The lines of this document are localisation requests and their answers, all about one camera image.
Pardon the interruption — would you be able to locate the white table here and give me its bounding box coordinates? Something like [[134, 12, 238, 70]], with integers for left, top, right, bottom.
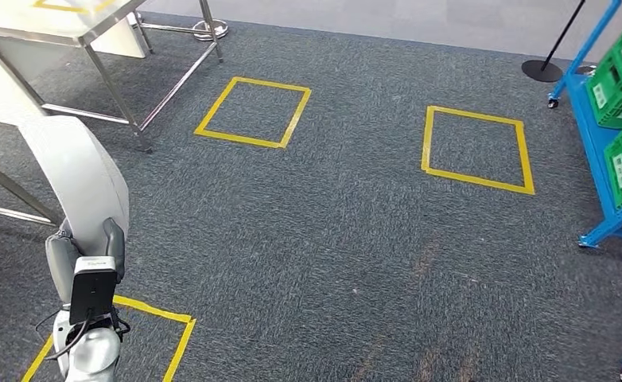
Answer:
[[0, 14, 150, 129]]

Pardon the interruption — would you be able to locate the white curved plastic part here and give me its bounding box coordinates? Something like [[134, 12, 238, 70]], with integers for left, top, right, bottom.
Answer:
[[17, 115, 131, 259]]

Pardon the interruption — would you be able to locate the yellow tape on steel table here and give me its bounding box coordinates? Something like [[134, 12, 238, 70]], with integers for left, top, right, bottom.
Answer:
[[31, 0, 118, 15]]

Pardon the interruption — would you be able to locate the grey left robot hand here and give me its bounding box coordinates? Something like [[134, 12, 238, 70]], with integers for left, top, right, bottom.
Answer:
[[45, 216, 127, 306]]

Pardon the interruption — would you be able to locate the black barrier stand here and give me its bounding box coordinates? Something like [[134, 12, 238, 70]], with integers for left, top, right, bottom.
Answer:
[[521, 0, 589, 84]]

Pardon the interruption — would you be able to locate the yellow floor tape square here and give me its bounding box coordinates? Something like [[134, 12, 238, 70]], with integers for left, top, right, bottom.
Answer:
[[420, 104, 537, 197], [193, 76, 313, 150], [20, 294, 198, 382]]

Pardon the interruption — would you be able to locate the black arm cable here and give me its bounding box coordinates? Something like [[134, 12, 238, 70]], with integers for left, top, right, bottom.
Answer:
[[34, 310, 133, 363]]

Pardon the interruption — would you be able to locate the chrome round stand base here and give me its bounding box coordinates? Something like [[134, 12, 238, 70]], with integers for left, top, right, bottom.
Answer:
[[191, 18, 231, 43]]

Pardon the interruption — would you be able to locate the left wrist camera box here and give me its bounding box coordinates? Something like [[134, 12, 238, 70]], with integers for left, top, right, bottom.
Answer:
[[68, 255, 119, 327]]

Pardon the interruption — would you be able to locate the steel table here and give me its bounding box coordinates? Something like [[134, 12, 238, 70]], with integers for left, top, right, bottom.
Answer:
[[0, 0, 226, 154]]

